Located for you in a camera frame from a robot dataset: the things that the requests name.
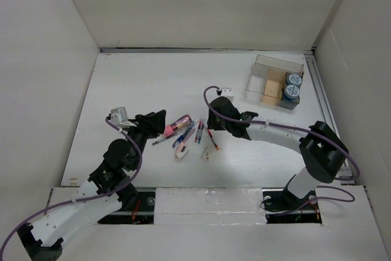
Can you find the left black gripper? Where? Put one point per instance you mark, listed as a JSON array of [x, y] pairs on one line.
[[152, 123]]

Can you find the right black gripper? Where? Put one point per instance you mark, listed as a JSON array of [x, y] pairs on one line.
[[212, 124]]

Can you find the pink capped glue bottle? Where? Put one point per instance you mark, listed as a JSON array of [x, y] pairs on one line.
[[182, 122]]

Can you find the blue patterned tape roll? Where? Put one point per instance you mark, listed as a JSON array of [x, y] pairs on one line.
[[291, 92]]

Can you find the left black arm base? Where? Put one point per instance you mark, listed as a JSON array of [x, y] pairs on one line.
[[140, 213]]

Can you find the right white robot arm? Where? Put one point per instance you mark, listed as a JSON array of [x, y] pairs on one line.
[[322, 152]]

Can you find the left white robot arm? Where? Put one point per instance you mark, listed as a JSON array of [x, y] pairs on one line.
[[108, 188]]

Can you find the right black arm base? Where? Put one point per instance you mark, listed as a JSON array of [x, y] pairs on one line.
[[297, 211]]

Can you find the black pen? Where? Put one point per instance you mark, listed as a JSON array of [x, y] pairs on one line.
[[159, 141]]

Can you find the orange red pen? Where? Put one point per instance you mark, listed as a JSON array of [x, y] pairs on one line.
[[213, 139]]

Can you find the red blue pen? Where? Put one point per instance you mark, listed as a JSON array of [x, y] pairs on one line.
[[200, 131]]

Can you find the clear compartment organizer box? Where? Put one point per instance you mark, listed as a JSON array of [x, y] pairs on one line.
[[267, 81]]

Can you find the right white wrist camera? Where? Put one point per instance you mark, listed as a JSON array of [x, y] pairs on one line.
[[225, 92]]

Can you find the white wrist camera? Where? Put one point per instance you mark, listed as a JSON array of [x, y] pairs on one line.
[[225, 92], [118, 116]]

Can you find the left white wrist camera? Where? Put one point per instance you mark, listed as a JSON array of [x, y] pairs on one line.
[[118, 116]]

